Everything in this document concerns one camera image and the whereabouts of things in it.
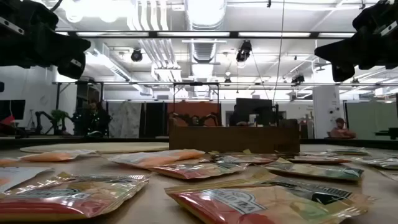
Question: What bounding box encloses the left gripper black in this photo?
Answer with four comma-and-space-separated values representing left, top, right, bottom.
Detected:
0, 18, 91, 80

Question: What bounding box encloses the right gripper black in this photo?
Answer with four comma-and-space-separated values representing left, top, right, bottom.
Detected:
314, 21, 398, 83

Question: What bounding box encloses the white orange tea bag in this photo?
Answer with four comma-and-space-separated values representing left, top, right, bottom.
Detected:
18, 149, 100, 162
0, 166, 55, 194
0, 157, 21, 167
107, 151, 187, 170
167, 148, 206, 160

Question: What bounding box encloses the wooden tea box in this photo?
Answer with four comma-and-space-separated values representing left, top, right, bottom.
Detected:
169, 119, 301, 154

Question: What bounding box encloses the black ceiling spot lamp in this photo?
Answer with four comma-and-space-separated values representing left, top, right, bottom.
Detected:
235, 39, 253, 63
290, 73, 305, 85
130, 48, 144, 63

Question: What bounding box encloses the white pillar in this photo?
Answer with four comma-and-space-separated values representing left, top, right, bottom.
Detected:
312, 85, 341, 139

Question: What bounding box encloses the green background plant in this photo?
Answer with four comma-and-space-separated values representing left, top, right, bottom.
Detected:
49, 108, 70, 125

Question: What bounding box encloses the grey green panel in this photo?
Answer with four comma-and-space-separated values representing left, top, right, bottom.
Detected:
343, 101, 398, 141

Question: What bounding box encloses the person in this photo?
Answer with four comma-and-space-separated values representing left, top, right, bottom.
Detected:
73, 99, 113, 138
228, 104, 249, 127
329, 117, 358, 139

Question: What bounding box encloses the grey patterned curtain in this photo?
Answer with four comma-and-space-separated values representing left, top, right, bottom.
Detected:
107, 101, 142, 139

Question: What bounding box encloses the black desk monitor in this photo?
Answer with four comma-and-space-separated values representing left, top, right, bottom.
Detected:
235, 98, 274, 127

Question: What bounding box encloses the round woven placemat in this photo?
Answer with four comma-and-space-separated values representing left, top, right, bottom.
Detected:
20, 142, 170, 154

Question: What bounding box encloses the black beam with light strips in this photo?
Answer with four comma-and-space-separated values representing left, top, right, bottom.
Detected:
55, 30, 355, 39

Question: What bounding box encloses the orange partition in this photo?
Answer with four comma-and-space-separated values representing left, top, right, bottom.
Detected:
167, 101, 221, 127

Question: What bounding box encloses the thick black left gripper cable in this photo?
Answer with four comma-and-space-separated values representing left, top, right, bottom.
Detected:
49, 0, 65, 13

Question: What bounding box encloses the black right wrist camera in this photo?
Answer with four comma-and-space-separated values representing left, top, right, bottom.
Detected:
352, 0, 398, 32

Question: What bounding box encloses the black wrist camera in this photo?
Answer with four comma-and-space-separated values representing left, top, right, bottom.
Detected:
0, 0, 60, 32
352, 0, 398, 32

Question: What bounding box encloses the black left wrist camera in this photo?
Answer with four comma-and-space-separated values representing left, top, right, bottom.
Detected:
0, 0, 60, 32

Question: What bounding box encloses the black wall monitor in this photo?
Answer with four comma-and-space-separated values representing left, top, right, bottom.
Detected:
0, 99, 26, 121

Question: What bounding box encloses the silver ventilation duct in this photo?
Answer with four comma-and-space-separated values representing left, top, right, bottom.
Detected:
185, 0, 228, 63

